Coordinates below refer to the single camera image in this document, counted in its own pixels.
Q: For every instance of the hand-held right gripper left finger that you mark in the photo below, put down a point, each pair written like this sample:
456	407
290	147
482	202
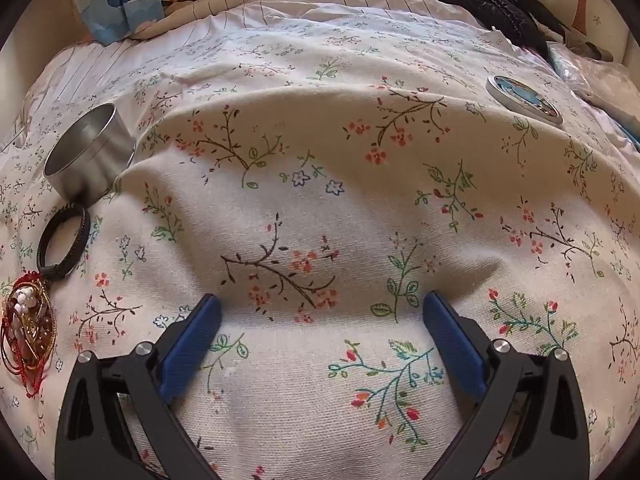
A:
192	340

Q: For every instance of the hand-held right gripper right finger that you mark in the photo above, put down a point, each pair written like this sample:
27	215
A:
452	342

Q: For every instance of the round silver tin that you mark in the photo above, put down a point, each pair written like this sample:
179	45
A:
102	170

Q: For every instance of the headboard with tree decal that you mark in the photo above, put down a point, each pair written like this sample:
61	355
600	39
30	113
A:
582	5

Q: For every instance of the clear plastic bag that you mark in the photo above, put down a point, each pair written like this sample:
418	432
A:
597	79

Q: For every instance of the blue cartoon print curtain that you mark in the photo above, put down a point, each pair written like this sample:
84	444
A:
115	2

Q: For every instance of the round tin lid blue print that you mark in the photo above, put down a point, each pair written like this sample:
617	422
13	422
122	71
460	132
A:
524	99

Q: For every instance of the floral print bedsheet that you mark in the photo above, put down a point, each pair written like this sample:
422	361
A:
320	200

